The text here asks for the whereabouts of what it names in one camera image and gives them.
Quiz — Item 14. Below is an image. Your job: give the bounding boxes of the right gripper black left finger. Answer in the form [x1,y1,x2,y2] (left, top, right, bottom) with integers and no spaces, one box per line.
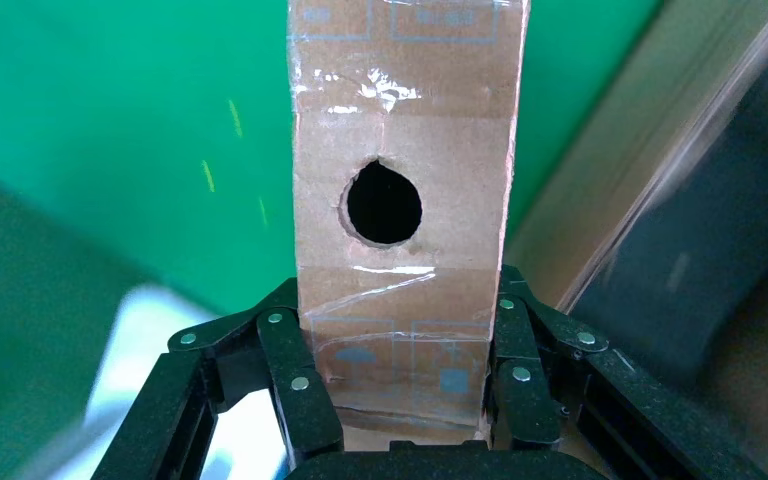
[89,278,346,480]

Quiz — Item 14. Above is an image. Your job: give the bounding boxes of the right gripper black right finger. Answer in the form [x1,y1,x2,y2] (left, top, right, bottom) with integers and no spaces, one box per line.
[486,264,768,480]

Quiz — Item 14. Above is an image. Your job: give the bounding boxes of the small long cardboard box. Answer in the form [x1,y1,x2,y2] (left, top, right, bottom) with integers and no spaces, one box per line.
[287,0,532,444]

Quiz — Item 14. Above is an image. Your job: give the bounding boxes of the green table cloth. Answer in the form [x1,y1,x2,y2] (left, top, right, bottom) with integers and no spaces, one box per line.
[0,0,664,316]

